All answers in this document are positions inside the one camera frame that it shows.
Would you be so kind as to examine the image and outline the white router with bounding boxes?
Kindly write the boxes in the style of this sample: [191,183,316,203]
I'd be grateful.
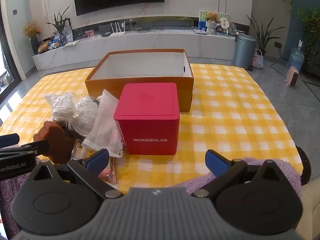
[109,22,127,37]

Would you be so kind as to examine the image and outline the long-leaf potted plant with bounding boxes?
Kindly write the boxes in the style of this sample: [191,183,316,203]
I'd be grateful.
[246,14,278,56]

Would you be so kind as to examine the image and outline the orange cardboard box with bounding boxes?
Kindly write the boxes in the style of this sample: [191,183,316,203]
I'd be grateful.
[85,49,195,112]

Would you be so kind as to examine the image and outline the clear plastic bag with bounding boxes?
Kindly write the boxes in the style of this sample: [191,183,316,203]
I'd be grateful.
[62,25,74,43]

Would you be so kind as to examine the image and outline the pink space heater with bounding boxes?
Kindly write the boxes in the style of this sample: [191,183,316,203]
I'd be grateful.
[286,66,300,88]

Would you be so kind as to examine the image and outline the green picture board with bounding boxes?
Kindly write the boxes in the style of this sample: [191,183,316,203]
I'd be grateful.
[199,10,229,28]

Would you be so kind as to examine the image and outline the slender green potted plant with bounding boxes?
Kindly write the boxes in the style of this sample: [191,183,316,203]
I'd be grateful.
[46,6,73,43]

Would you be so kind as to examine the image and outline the bushy green potted plant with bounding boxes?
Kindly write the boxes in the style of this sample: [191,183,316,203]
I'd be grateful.
[296,9,320,66]

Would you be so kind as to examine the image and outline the brown plush toy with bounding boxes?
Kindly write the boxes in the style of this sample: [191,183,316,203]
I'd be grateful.
[33,121,76,165]

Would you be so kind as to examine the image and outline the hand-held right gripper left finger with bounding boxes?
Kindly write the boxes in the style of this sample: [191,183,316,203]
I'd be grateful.
[32,149,123,198]

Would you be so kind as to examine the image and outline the grey pedal trash can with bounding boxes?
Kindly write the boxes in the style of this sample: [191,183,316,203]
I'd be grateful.
[232,34,258,71]

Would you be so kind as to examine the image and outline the yellow checked tablecloth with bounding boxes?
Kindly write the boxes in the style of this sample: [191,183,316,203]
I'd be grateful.
[0,64,304,196]

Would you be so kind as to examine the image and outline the blue water jug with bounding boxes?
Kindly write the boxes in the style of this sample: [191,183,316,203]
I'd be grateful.
[286,40,305,72]

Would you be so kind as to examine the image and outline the black cables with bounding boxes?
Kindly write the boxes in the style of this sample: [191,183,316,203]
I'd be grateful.
[131,20,151,32]

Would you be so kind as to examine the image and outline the purple fleece garment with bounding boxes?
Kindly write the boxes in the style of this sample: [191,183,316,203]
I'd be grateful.
[175,156,303,196]

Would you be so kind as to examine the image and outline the blue snack packets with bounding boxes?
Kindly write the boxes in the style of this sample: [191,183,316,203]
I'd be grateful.
[49,36,62,49]

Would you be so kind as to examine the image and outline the white paper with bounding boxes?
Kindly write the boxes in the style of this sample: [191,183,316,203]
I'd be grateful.
[44,92,76,123]

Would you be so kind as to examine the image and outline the woven pastel basket bag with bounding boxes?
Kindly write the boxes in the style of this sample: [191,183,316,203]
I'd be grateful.
[252,49,265,70]

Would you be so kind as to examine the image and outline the dark vase with orange flowers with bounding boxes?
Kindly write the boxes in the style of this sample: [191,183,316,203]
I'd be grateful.
[22,21,41,55]

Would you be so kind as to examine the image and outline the white marble television console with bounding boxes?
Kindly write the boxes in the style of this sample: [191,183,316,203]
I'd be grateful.
[32,17,237,72]

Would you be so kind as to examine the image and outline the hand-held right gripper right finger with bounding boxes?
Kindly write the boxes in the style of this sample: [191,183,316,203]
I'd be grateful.
[194,149,285,197]

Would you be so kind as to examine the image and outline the white mesh bag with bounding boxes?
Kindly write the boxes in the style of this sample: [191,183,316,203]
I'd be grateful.
[82,89,125,158]

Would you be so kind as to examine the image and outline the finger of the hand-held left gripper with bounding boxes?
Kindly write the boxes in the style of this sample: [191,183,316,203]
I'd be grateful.
[0,134,20,148]
[0,139,49,158]

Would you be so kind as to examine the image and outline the red cube box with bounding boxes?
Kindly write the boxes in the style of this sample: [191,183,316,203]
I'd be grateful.
[113,82,180,155]

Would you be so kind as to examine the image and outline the brown bread loaf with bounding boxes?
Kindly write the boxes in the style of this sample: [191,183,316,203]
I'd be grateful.
[37,40,53,54]

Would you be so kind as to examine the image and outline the translucent white plastic bag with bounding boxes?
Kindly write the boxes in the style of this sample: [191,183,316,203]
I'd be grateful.
[71,95,100,137]

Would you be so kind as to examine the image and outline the pink snack packet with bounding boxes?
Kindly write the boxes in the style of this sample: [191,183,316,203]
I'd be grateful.
[98,157,118,185]

